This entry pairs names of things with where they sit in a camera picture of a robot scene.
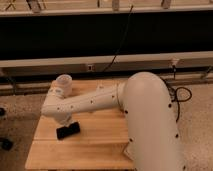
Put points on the clear plastic cup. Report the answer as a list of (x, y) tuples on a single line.
[(64, 81)]

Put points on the white small bottle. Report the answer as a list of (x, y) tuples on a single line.
[(100, 87)]

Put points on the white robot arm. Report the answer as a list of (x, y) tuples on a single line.
[(147, 106)]

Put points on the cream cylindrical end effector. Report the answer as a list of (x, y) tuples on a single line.
[(67, 121)]

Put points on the black eraser block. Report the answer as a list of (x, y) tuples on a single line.
[(64, 132)]

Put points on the white wall outlet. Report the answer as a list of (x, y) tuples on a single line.
[(90, 68)]

